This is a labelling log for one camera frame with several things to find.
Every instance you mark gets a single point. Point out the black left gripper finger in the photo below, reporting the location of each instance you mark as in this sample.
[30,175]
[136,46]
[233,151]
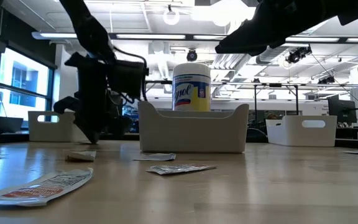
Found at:
[91,132]

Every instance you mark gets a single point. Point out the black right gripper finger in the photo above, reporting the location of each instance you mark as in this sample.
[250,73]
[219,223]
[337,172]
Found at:
[253,40]

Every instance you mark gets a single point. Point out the white packet orange label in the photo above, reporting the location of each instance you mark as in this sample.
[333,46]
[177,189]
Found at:
[42,189]

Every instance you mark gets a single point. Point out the light grey plastic bin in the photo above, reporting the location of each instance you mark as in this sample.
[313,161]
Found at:
[42,130]
[191,133]

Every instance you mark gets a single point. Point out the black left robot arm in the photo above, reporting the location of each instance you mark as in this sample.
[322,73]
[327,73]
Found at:
[89,31]

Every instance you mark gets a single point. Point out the black ceiling spotlight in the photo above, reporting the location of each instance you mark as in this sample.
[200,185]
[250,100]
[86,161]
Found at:
[191,56]
[326,80]
[295,56]

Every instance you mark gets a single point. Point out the large dark framed window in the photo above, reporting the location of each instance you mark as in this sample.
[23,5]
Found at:
[23,74]

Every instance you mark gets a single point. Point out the long ceiling light bar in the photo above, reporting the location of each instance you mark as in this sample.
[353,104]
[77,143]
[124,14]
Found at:
[151,36]

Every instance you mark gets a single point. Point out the person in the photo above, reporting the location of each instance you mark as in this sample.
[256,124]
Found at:
[271,116]

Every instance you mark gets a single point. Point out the yellow white Lysol wipes canister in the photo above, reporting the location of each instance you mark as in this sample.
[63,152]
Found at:
[191,93]

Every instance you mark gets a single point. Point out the dark grey bowl-shaped object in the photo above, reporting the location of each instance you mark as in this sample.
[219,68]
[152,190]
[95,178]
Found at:
[8,124]

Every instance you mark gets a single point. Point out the white plastic bin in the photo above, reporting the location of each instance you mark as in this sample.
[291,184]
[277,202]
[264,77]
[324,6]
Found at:
[291,133]

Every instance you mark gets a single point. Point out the black computer monitor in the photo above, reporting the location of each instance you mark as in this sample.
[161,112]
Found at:
[342,110]

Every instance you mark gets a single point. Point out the silver ventilation duct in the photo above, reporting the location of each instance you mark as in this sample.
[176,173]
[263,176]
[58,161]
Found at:
[269,57]

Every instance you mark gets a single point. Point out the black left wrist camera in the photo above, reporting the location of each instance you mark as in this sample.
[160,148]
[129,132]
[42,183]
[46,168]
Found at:
[129,79]

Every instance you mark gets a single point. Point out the black metal gantry frame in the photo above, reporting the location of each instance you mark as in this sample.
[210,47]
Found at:
[228,84]

